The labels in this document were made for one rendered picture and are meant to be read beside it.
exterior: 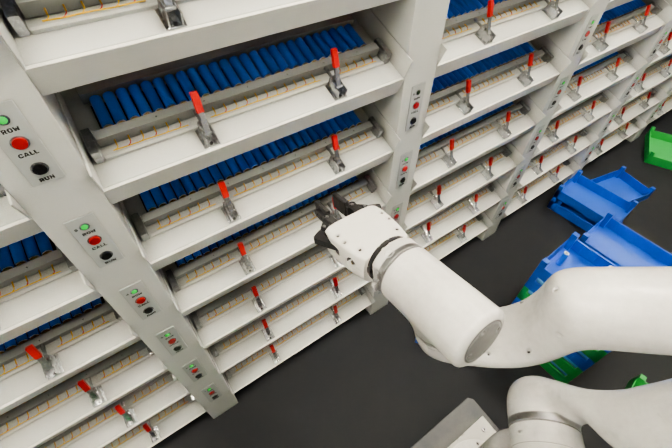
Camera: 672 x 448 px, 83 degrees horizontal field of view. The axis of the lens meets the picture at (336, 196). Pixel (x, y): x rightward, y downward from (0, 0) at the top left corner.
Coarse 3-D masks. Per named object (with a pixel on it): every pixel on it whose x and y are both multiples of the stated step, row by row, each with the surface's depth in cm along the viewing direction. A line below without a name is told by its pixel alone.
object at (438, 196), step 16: (512, 144) 149; (480, 160) 145; (496, 160) 150; (512, 160) 152; (448, 176) 139; (464, 176) 144; (480, 176) 145; (496, 176) 147; (416, 192) 133; (432, 192) 135; (448, 192) 139; (464, 192) 140; (416, 208) 133; (432, 208) 134; (416, 224) 131
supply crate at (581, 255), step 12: (576, 240) 132; (576, 252) 134; (588, 252) 130; (540, 264) 124; (552, 264) 131; (564, 264) 131; (576, 264) 131; (588, 264) 131; (600, 264) 128; (612, 264) 125; (540, 276) 127
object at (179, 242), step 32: (384, 128) 94; (352, 160) 92; (384, 160) 98; (256, 192) 83; (288, 192) 84; (128, 224) 70; (160, 224) 76; (192, 224) 77; (224, 224) 78; (160, 256) 73
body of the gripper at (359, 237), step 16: (368, 208) 60; (336, 224) 58; (352, 224) 57; (368, 224) 57; (384, 224) 56; (336, 240) 55; (352, 240) 55; (368, 240) 54; (384, 240) 53; (336, 256) 57; (352, 256) 53; (368, 256) 52; (368, 272) 53
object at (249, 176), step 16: (352, 128) 93; (368, 128) 94; (320, 144) 89; (352, 144) 92; (288, 160) 85; (240, 176) 81; (256, 176) 83; (208, 192) 78; (160, 208) 75; (176, 208) 75
